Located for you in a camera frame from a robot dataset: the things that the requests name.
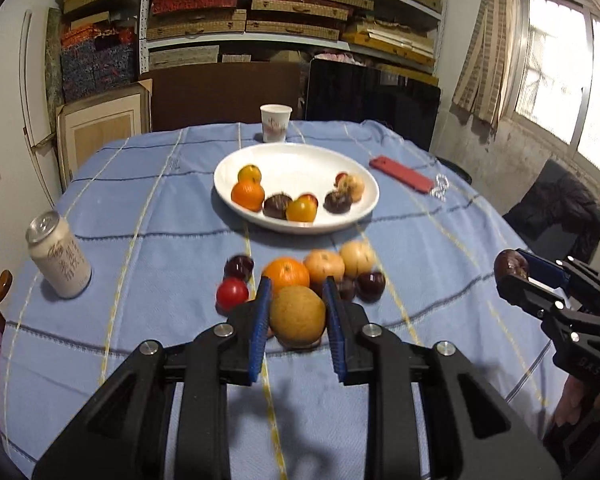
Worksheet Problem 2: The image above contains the beige round pear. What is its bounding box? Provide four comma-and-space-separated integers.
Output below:
340, 240, 377, 278
342, 174, 366, 203
303, 250, 346, 283

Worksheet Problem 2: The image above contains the green mottled board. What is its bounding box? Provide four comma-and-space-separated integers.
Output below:
45, 7, 63, 116

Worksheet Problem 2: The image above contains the white metal shelf rack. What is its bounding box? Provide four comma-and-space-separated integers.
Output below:
139, 0, 451, 78

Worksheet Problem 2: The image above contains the dark brown water chestnut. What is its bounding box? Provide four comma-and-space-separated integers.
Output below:
263, 193, 295, 220
324, 191, 354, 214
494, 250, 530, 281

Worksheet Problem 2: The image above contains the white paper cup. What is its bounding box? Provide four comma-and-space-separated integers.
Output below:
260, 104, 293, 143

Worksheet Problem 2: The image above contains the white round plate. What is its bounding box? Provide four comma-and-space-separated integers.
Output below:
213, 142, 381, 235

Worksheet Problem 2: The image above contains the black chair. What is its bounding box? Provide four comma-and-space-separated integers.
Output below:
502, 159, 600, 281

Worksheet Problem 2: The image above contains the white bead bracelet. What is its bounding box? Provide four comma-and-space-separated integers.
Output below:
428, 174, 451, 201

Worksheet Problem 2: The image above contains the orange mandarin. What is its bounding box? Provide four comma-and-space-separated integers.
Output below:
230, 181, 266, 212
261, 257, 311, 297

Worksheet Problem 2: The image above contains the dark red plum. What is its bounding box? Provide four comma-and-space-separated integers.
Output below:
355, 271, 387, 304
224, 254, 255, 282

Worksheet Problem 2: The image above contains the bright window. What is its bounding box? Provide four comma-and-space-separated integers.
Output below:
510, 0, 600, 181

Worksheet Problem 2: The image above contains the pink floral cloth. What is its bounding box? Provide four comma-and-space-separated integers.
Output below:
315, 50, 361, 63

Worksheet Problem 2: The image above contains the person's right hand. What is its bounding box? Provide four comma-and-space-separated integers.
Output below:
555, 376, 600, 427

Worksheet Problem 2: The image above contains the stack of dark blue boxes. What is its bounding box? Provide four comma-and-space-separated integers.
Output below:
60, 42, 137, 103

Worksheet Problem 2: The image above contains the black flat monitor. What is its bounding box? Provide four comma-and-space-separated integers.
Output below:
305, 57, 442, 153

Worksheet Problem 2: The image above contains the stack of yellow flat boxes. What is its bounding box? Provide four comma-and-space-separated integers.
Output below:
342, 17, 438, 68

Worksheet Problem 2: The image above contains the pale wooden picture frame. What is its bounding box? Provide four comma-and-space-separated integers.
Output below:
56, 79, 153, 191

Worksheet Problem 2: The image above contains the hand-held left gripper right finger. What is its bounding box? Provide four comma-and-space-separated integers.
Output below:
322, 275, 564, 480

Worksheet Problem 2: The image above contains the black round stool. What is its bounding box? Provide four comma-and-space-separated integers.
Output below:
432, 155, 473, 186

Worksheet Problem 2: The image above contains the white drink can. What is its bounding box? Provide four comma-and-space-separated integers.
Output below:
26, 211, 93, 300

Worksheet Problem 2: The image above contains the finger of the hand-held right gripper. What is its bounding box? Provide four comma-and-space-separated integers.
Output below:
495, 276, 571, 319
517, 248, 600, 306

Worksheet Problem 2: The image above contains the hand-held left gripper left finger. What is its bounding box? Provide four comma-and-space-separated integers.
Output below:
31, 275, 273, 480

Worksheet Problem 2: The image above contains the white narrow board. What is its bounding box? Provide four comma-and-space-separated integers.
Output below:
20, 10, 63, 196

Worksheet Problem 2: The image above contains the black jacket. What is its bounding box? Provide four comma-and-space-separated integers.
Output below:
505, 175, 600, 261

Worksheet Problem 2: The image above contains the brown cardboard sheet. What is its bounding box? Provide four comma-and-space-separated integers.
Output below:
139, 62, 306, 133

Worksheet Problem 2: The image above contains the grey woven box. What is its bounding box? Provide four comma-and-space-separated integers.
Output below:
148, 46, 221, 68

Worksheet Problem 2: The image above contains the red phone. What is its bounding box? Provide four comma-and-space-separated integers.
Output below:
369, 156, 433, 195

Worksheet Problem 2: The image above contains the beige checked curtain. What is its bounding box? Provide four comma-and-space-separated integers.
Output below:
452, 0, 523, 133

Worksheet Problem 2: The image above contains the large tan speckled pear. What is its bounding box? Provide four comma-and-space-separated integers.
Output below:
269, 285, 327, 348

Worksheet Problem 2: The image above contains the stack of orange-red boxes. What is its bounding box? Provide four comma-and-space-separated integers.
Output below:
60, 25, 136, 48

